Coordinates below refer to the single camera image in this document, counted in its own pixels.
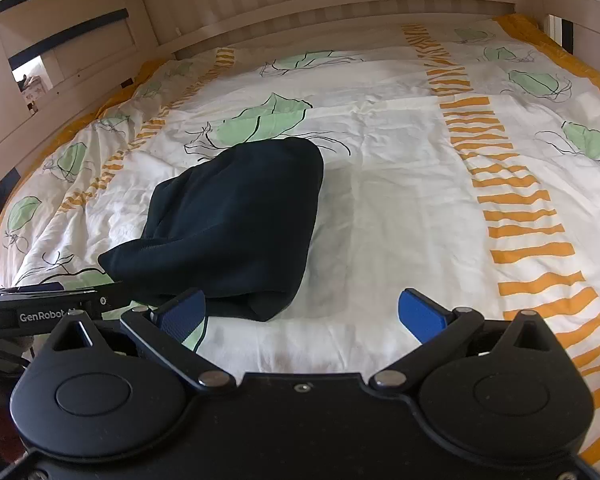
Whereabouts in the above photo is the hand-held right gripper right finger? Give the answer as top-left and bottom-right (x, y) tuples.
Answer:
(369, 287), (561, 392)

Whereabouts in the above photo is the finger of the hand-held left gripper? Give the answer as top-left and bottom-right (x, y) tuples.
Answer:
(0, 282), (127, 310)

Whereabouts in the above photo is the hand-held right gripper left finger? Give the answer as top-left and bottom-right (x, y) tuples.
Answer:
(45, 287), (233, 394)

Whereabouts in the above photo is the black zip hoodie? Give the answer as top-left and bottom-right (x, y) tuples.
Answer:
(97, 136), (326, 323)

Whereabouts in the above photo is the white leaf printed duvet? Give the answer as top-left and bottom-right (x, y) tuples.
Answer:
(0, 16), (600, 476)

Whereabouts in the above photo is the small pale box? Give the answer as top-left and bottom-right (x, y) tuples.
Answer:
(14, 74), (48, 106)

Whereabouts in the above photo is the yellow bed sheet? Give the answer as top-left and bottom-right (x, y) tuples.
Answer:
(0, 12), (600, 251)

